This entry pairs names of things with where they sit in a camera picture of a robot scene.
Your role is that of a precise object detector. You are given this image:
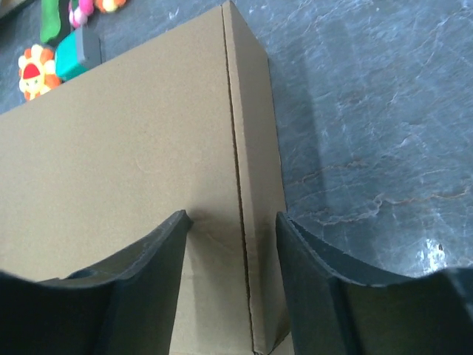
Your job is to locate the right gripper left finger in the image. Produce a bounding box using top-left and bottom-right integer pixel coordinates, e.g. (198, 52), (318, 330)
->
(1, 210), (192, 354)

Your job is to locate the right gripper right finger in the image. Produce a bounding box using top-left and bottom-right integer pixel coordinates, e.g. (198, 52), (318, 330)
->
(276, 212), (472, 354)

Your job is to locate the brown cardboard box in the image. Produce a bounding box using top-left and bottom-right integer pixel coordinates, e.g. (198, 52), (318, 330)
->
(1, 1), (289, 354)

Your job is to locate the orange yellow flower toy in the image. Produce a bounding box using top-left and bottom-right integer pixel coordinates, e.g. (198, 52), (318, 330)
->
(18, 44), (62, 101)

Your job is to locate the teal square sponge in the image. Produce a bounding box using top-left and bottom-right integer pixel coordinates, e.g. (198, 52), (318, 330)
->
(55, 27), (102, 81)

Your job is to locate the green bone toy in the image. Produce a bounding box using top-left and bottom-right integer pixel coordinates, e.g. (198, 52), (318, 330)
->
(40, 0), (62, 46)

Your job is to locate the green double flower toy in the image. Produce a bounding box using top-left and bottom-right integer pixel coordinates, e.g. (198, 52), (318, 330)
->
(68, 0), (130, 30)

